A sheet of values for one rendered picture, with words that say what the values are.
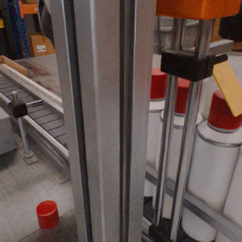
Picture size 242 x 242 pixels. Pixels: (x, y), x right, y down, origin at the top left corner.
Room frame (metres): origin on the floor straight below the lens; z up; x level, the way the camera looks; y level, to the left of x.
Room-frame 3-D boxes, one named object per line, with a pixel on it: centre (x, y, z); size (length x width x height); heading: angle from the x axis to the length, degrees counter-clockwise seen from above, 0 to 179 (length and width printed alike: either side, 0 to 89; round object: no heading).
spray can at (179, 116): (0.28, -0.08, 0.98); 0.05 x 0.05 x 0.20
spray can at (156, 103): (0.32, -0.05, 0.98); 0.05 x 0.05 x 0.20
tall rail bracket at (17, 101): (0.49, 0.20, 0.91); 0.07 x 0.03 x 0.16; 130
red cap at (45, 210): (0.30, 0.12, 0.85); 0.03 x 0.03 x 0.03
